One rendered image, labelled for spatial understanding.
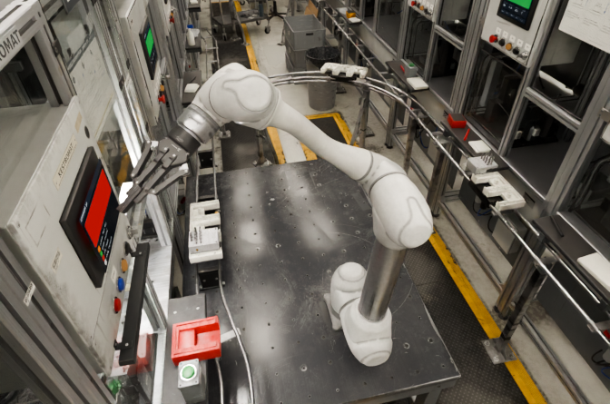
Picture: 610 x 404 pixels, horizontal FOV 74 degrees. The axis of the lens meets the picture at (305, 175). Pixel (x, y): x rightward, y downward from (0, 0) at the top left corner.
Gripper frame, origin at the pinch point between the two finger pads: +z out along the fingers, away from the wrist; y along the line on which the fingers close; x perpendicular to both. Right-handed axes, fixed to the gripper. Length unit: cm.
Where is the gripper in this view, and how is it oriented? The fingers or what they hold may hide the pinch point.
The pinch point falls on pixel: (131, 199)
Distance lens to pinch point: 101.5
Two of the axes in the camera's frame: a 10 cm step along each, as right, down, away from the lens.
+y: 7.9, 6.1, -0.4
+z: -6.0, 7.7, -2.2
